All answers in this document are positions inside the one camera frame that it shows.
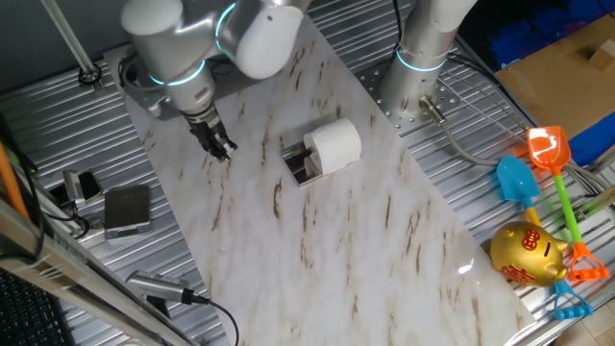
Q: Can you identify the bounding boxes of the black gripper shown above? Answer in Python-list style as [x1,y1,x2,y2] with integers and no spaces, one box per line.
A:
[183,106,239,163]

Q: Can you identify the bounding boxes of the white toilet paper roll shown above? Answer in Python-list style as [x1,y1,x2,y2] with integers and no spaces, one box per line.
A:
[302,117,362,177]

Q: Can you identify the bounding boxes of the chrome paper roll shelf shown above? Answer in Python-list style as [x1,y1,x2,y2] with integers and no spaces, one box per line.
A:
[279,130,337,187]

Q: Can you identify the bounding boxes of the silver digital kitchen scale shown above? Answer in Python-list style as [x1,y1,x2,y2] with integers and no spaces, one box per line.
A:
[103,184,154,241]

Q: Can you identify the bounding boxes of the marble pattern mat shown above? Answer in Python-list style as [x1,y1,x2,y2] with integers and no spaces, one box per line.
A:
[102,13,537,346]

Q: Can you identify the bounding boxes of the thin metal rod stand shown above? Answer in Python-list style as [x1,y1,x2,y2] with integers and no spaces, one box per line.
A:
[39,0,105,93]

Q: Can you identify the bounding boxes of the orange pole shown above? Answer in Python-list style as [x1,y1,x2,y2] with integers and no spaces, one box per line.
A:
[0,140,33,223]

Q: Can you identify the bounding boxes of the black keyboard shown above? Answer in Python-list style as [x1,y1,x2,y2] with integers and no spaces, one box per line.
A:
[0,268,77,346]

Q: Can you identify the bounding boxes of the blue toy shovel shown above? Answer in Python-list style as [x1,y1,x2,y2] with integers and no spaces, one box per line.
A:
[495,155,595,322]

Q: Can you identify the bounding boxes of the gold piggy bank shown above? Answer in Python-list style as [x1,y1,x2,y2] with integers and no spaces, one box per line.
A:
[489,220,570,289]

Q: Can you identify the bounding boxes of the brown cardboard box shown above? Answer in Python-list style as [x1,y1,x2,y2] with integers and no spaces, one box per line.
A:
[494,13,615,141]

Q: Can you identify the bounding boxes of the blue plastic sheet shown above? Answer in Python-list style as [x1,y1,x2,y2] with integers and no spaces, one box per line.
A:
[566,111,615,167]

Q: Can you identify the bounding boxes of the pale wooden block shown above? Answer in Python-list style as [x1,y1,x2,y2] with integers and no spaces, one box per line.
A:
[587,38,615,74]

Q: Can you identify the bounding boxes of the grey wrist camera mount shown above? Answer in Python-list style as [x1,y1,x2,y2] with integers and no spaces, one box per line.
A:
[125,82,184,122]

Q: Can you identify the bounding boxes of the silver camera with grille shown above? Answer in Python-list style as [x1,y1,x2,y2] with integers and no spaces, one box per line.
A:
[125,269,195,306]

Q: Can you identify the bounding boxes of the silver box camera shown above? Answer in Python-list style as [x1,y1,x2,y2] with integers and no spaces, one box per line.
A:
[61,169,88,207]

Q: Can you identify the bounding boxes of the black camera cable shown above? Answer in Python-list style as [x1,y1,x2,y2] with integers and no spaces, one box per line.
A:
[184,289,241,346]

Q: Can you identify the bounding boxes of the black camera bracket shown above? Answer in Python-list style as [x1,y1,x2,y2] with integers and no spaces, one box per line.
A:
[143,295,173,320]

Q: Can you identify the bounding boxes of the aluminium frame beam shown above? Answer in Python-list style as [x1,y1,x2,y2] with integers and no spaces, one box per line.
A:
[0,198,194,346]

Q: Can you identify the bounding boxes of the black base cable bundle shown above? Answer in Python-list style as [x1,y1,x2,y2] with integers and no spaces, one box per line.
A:
[390,0,410,55]

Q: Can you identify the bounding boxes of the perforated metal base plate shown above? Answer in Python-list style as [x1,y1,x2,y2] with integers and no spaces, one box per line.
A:
[355,56,463,136]

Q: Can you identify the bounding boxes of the grey cable with metal connector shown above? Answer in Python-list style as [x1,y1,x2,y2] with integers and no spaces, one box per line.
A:
[417,94,504,167]

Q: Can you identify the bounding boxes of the orange toy shovel green handle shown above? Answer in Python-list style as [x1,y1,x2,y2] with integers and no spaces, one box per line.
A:
[526,125,611,283]

